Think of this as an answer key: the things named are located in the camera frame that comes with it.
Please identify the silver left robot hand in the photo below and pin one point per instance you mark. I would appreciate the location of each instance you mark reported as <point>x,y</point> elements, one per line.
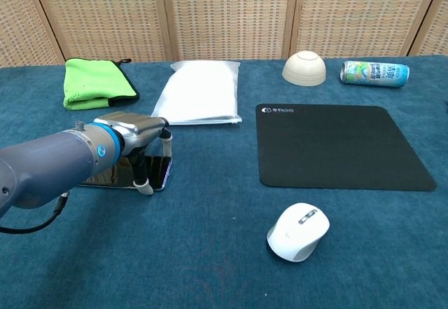
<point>140,128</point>

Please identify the black smartphone with blue back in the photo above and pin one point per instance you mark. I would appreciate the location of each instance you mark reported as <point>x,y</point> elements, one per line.
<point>158,169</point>

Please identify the folded green microfiber towel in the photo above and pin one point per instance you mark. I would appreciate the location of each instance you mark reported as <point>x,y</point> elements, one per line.
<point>94,77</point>

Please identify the frosted white zip bag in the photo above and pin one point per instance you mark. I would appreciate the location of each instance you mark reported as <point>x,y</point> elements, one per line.
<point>203,91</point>

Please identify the woven wooden screen panel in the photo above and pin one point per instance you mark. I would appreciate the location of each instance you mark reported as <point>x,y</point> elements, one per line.
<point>435,25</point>
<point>105,14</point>
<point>21,25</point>
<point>231,14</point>
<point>357,14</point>

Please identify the blue table cloth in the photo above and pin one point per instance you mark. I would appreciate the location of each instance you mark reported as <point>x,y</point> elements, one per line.
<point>210,253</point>

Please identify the beige upturned bowl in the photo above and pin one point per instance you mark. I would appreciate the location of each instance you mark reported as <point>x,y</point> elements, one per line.
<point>304,70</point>

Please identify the black mouse pad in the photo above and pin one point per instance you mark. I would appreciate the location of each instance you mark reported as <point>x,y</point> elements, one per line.
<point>336,148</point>

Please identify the blue green drink can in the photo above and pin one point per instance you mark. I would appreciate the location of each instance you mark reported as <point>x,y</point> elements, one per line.
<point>374,73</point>

